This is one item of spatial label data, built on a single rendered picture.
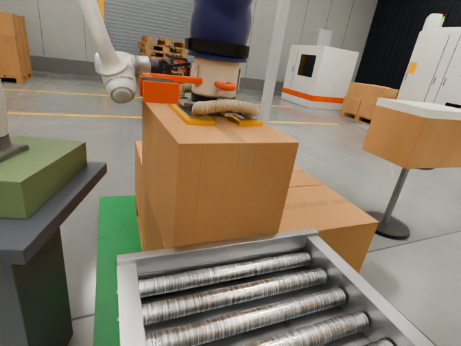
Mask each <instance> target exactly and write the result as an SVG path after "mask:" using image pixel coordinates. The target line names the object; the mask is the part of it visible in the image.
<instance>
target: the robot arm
mask: <svg viewBox="0 0 461 346"><path fill-rule="evenodd" d="M77 1H78V4H79V6H80V9H81V11H82V14H83V17H84V20H85V21H86V24H87V27H88V30H89V32H90V34H91V37H92V39H93V42H94V45H95V48H96V50H97V53H96V54H95V57H94V67H95V71H96V72H97V73H98V74H100V75H101V77H102V80H103V83H104V87H105V88H106V92H107V94H108V95H109V97H110V98H111V99H112V100H113V101H115V102H116V103H120V104H123V103H127V102H130V101H132V100H133V99H134V97H135V95H136V92H137V82H136V78H139V76H142V73H159V74H167V75H175V76H179V75H177V74H174V73H172V72H171V69H172V67H182V66H189V67H190V66H191V63H190V62H188V60H187V58H182V57H177V56H170V55H169V54H166V53H165V54H164V57H163V59H160V60H157V59H149V58H148V57H147V56H138V55H132V54H129V53H126V52H122V51H115V50H114V47H113V45H112V43H111V41H110V38H109V35H108V32H107V30H106V26H105V24H104V20H103V18H102V14H101V12H100V9H99V6H98V3H97V0H77ZM169 58H171V59H175V60H183V61H184V62H182V63H174V64H169V63H168V62H167V61H166V59H169ZM26 150H29V145H28V144H26V143H16V142H11V141H10V136H9V132H8V114H7V108H6V103H5V96H4V92H3V87H2V83H1V79H0V163H1V162H3V161H5V160H6V159H9V158H10V157H13V156H14V155H16V154H18V153H20V152H23V151H26Z"/></svg>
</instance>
